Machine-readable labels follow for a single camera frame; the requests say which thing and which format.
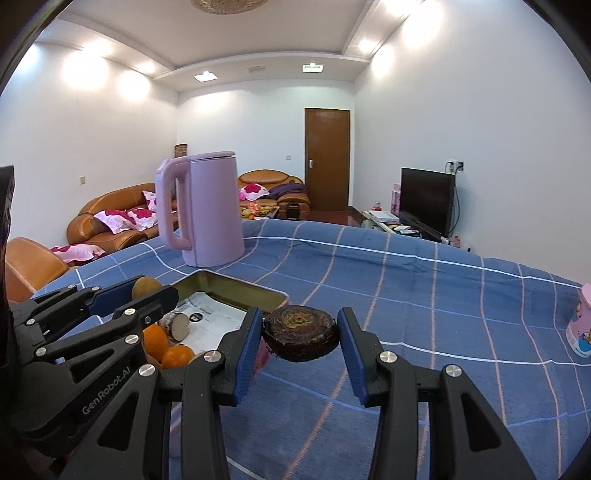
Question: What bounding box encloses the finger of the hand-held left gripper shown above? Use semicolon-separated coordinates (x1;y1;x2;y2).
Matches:
34;287;180;361
9;277;137;334

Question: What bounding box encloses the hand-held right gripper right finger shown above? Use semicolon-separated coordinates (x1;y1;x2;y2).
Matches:
336;306;539;480

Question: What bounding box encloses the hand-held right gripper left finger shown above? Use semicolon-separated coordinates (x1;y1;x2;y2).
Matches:
60;306;265;480

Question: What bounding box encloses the brown kiwi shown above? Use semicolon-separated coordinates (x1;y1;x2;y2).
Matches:
131;275;163;301

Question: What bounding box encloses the orange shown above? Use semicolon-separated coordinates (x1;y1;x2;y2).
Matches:
143;324;169;363
161;345;195;370

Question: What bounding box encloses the pink metal tin box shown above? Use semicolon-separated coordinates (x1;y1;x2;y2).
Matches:
159;270;289;374

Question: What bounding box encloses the printed paper leaflet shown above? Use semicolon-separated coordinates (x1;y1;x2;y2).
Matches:
173;293;247;356

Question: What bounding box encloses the orange leather armchair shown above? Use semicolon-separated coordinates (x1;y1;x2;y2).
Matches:
4;237;79;305

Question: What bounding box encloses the long brown leather sofa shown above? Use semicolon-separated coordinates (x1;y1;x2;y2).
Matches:
67;183;181;257

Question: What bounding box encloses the blue checked tablecloth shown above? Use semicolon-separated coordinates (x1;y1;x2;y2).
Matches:
32;219;591;480

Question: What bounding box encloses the pink electric kettle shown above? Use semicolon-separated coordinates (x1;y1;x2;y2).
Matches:
154;151;245;267

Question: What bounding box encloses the low television stand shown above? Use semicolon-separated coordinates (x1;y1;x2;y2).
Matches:
362;210;458;245

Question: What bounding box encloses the dark coffee table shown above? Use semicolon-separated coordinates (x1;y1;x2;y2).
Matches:
240;205;280;222

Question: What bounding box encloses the purple blanket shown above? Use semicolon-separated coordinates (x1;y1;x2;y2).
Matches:
268;183;306;199

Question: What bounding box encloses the small brown leather sofa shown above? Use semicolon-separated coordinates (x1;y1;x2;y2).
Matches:
238;169;310;214

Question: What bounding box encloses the black television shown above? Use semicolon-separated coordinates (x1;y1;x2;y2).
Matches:
399;167;457;241

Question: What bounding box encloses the brown wooden door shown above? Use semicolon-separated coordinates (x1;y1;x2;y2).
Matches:
304;107;350;212

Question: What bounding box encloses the pink cartoon mug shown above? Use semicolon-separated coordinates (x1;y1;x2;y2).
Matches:
566;282;591;358

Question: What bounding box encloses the gold ceiling chandelier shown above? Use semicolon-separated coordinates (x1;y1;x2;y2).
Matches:
191;0;269;14

